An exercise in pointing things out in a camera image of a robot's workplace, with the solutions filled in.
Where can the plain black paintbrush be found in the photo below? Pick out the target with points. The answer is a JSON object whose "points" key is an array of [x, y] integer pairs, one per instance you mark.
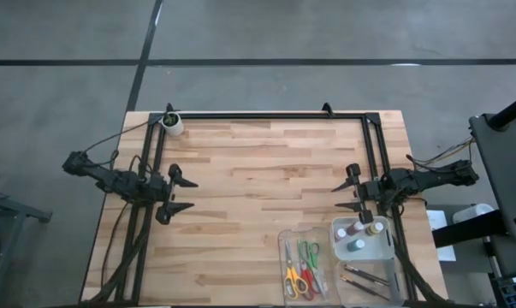
{"points": [[375, 294]]}

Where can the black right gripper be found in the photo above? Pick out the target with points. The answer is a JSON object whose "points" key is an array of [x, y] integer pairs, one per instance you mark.
{"points": [[371, 190]]}

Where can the pink paint bottle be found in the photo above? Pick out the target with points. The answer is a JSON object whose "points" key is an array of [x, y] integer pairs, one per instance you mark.
{"points": [[339, 234]]}

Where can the black paintbrush orange end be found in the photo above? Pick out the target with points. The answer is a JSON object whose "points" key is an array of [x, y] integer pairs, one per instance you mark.
{"points": [[360, 286]]}

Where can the yellow paint bottle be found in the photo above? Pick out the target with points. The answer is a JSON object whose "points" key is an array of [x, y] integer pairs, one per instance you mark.
{"points": [[375, 228]]}

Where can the large clear plastic bin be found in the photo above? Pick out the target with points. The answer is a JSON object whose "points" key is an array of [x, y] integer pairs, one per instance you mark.
{"points": [[283, 239]]}

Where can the clear plastic container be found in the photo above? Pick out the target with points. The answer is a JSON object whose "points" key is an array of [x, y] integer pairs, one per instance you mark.
{"points": [[476, 213]]}

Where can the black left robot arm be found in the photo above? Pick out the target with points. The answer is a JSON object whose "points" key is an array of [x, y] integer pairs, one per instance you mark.
{"points": [[108, 177]]}

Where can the dark metal stand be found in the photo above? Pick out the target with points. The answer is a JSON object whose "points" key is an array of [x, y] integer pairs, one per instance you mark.
{"points": [[9, 209]]}

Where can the black equipment stand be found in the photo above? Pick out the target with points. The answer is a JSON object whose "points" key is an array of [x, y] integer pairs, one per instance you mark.
{"points": [[505, 171]]}

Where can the teal paint bottle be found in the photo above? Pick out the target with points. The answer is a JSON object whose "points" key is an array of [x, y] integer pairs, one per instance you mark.
{"points": [[356, 245]]}

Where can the red paint bottle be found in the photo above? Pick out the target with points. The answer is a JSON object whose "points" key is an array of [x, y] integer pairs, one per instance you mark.
{"points": [[354, 228]]}

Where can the white paper sheet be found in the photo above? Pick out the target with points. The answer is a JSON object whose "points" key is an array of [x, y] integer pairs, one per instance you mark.
{"points": [[437, 220]]}

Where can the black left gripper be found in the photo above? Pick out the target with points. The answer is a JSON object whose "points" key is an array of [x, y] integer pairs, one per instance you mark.
{"points": [[160, 188]]}

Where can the black aluminium rig frame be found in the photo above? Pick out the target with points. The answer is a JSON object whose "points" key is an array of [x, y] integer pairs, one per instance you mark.
{"points": [[262, 115]]}

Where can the small clear plastic bin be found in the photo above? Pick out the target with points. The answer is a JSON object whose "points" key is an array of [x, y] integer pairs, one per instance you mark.
{"points": [[394, 295]]}

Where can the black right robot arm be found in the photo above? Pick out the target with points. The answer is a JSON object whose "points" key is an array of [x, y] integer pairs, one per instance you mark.
{"points": [[428, 177]]}

